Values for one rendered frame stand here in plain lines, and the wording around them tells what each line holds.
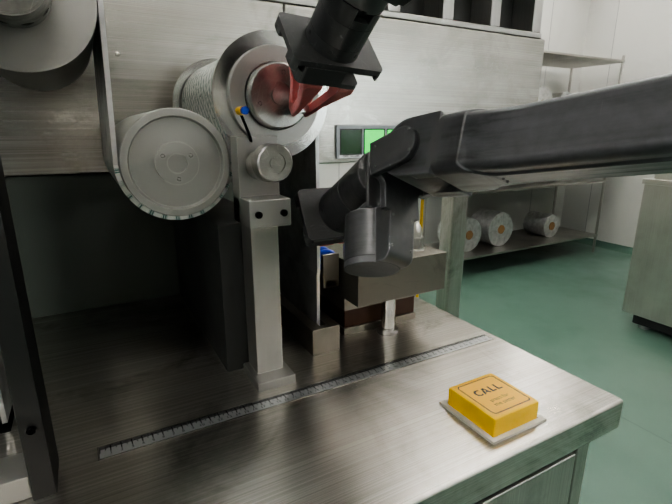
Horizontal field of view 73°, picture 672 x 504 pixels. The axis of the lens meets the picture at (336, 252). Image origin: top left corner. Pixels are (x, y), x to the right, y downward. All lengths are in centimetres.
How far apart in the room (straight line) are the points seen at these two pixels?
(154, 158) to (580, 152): 42
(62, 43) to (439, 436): 55
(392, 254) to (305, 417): 22
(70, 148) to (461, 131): 65
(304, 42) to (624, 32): 516
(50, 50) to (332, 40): 27
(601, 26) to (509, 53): 439
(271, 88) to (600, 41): 522
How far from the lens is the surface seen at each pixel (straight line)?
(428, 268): 70
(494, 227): 422
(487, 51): 127
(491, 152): 38
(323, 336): 65
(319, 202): 55
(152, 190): 55
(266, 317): 57
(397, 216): 44
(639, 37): 547
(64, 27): 55
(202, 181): 56
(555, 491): 70
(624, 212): 541
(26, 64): 55
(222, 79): 56
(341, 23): 45
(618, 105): 35
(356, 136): 101
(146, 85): 88
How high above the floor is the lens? 121
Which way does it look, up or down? 15 degrees down
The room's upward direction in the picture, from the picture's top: straight up
